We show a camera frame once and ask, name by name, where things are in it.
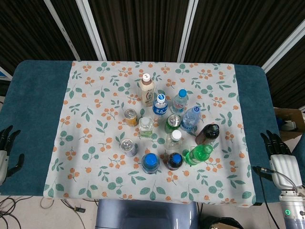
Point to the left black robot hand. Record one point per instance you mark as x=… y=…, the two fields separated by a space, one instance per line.
x=3 y=164

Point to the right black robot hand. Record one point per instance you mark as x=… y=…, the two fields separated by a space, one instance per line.
x=283 y=167

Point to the dark brown bottle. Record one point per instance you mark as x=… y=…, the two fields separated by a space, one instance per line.
x=207 y=134

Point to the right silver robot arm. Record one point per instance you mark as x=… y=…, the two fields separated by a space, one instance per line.
x=293 y=212

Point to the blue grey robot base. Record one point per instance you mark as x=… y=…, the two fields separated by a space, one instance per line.
x=145 y=214

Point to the green soda bottle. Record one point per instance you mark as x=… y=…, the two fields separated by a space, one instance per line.
x=197 y=155

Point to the light blue cap water bottle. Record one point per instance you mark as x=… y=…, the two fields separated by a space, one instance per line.
x=190 y=119

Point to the small cola bottle blue cap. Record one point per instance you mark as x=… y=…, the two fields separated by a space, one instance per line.
x=175 y=162

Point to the clear green label bottle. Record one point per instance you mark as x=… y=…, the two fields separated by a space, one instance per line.
x=174 y=143

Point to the clear blue cap water bottle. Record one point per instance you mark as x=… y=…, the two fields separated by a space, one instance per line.
x=178 y=104

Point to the blue sports drink bottle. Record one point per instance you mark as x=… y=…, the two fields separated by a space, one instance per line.
x=150 y=163

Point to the blue label water bottle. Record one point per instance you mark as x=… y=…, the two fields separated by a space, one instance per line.
x=159 y=109

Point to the clear square white cap bottle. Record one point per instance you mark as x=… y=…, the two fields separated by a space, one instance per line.
x=145 y=128

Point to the beige milk tea bottle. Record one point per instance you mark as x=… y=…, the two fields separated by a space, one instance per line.
x=147 y=93

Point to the cardboard box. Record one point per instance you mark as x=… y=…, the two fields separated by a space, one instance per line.
x=289 y=119

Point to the teal table cover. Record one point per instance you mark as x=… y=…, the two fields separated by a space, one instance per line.
x=35 y=95

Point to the black object on floor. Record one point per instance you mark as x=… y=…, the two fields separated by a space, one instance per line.
x=221 y=223

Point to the floral white tablecloth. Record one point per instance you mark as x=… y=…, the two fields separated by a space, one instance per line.
x=95 y=143

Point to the green drink can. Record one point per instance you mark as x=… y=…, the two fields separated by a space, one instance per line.
x=172 y=123

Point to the white lavender drink can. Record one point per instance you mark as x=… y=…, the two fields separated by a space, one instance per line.
x=128 y=147

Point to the orange drink can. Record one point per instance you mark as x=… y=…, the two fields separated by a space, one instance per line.
x=130 y=118

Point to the white partition frame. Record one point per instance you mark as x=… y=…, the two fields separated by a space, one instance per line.
x=62 y=31
x=188 y=28
x=283 y=48
x=89 y=31

